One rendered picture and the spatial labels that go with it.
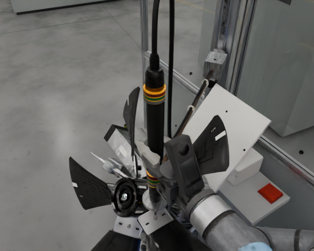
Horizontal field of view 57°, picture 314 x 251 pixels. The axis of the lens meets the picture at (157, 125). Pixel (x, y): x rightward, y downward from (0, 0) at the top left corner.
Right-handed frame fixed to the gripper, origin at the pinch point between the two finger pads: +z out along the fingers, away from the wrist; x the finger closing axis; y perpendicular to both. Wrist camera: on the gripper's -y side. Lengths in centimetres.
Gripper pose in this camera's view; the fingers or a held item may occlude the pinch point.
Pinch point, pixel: (148, 138)
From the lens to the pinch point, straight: 67.0
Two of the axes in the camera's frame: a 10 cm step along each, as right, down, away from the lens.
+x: 8.4, -3.6, 4.0
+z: -5.4, -5.6, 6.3
